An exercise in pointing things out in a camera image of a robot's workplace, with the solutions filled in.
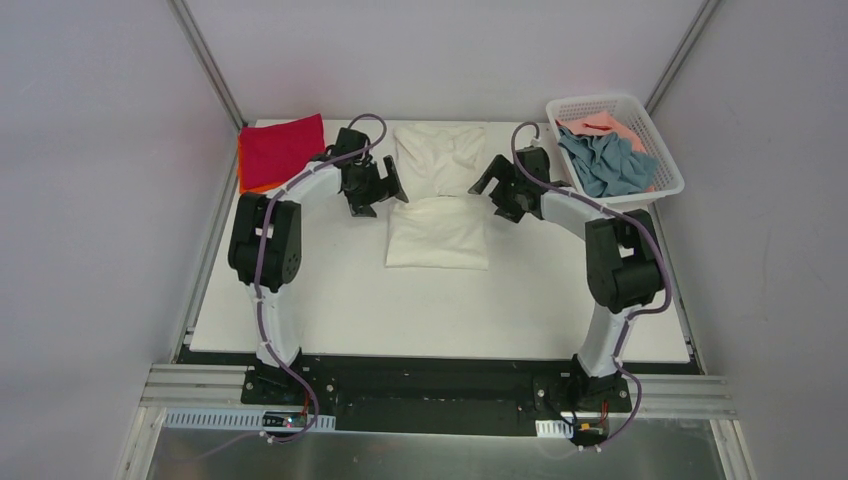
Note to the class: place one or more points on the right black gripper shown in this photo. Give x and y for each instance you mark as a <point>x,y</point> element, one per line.
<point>500,185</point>

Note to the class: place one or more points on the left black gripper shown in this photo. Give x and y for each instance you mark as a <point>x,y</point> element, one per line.
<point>382,182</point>

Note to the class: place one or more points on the cream white t shirt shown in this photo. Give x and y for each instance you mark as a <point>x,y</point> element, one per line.
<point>441,224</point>

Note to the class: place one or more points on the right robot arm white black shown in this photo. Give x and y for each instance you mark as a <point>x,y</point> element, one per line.
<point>623,264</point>

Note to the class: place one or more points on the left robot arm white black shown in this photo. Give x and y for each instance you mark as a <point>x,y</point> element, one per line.
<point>266,243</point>

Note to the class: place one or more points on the blue grey t shirt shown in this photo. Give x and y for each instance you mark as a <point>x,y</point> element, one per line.
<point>608,165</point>

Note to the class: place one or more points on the folded orange t shirt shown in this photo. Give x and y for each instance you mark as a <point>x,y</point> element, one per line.
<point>260,165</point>

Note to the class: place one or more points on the folded red t shirt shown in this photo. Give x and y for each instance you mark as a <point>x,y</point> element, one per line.
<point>298,141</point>

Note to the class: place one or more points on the pink t shirt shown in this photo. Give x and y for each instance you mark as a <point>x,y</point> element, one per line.
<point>603,123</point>

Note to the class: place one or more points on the white plastic laundry basket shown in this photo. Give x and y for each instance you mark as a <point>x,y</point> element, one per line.
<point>630,112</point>

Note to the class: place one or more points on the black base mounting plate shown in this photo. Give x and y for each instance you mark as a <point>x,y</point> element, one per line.
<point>445,396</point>

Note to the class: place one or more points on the left corner aluminium post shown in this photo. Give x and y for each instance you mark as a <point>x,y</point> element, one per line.
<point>202,52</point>

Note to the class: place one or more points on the corner aluminium post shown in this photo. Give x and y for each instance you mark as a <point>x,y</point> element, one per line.
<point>697,27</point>
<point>202,52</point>

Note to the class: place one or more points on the right corner aluminium post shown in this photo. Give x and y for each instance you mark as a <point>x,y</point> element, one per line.
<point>697,27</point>

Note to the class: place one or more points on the right white cable duct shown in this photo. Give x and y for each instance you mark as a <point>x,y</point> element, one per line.
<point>557,429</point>

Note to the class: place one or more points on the white cable duct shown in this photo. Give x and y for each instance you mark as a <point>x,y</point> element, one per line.
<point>276,421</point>
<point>557,429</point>

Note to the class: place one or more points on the aluminium front frame rail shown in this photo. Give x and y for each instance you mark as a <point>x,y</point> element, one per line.
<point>221,386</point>

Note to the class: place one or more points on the left white cable duct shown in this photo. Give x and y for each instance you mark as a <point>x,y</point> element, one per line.
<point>276,421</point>

